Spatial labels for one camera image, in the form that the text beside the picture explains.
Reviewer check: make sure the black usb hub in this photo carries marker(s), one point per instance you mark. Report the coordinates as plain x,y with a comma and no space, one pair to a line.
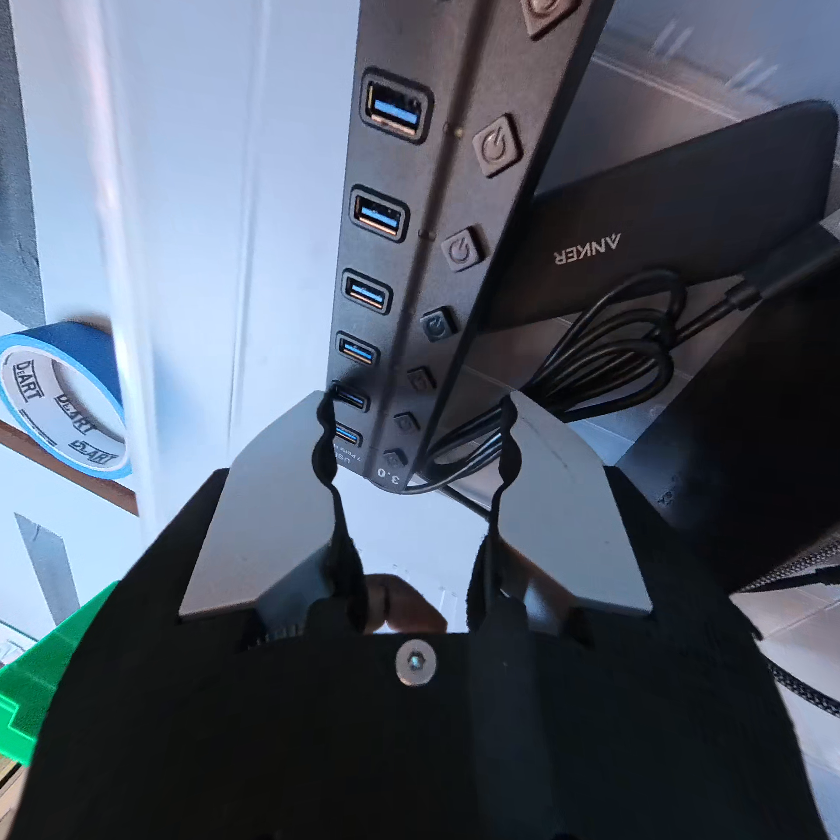
407,262

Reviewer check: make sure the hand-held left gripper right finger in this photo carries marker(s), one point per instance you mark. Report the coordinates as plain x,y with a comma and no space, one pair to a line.
564,525

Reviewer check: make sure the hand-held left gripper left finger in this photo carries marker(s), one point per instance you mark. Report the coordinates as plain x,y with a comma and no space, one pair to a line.
262,525

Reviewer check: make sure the green plastic bin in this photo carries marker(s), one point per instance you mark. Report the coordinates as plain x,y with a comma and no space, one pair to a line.
39,669

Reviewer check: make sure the person's left hand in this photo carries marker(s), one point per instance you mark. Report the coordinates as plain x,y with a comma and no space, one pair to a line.
407,610

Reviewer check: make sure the blue tape roll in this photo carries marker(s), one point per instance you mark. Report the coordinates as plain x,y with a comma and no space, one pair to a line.
85,354

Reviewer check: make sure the black power bank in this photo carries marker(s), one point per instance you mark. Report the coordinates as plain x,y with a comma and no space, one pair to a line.
656,216

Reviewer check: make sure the black flat panel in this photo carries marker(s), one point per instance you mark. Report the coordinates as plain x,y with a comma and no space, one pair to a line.
754,426

